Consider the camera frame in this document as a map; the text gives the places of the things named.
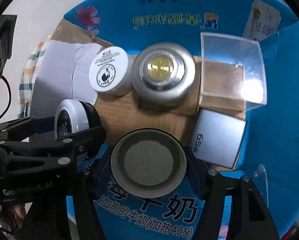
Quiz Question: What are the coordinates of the white jar black label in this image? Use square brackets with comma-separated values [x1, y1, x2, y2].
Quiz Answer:
[54, 99, 101, 139]

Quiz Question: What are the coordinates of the white cream jar panda logo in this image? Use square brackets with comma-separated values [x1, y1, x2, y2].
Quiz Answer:
[89, 46, 134, 96]

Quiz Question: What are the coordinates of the grey 65W charger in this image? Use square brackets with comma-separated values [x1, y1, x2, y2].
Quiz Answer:
[190, 109, 246, 169]

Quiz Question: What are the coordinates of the silver jar with gold top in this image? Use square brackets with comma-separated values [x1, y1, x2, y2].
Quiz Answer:
[131, 42, 196, 108]

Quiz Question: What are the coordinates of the clear acrylic box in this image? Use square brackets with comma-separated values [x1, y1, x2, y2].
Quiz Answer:
[199, 33, 267, 112]

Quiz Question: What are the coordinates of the plaid orange blue cloth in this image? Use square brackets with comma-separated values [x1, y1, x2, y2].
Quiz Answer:
[18, 35, 52, 118]

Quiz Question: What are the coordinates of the blue cardboard milk box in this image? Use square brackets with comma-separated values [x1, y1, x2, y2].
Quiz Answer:
[30, 0, 299, 239]

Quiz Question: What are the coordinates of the black cable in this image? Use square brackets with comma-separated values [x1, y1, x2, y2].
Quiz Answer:
[0, 74, 13, 127]

